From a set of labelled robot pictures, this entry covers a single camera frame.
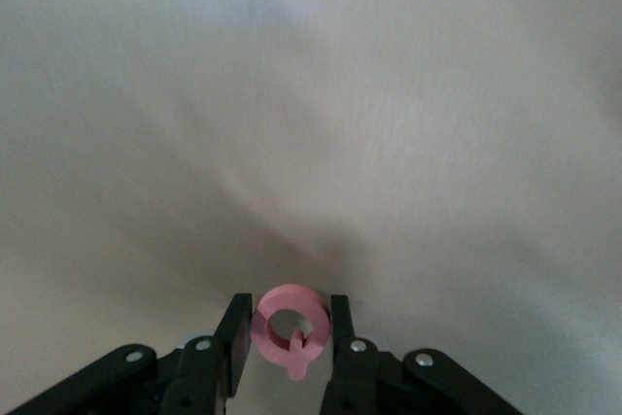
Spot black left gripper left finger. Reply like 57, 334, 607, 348
9, 294, 254, 415

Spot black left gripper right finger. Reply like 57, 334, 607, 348
320, 294, 524, 415

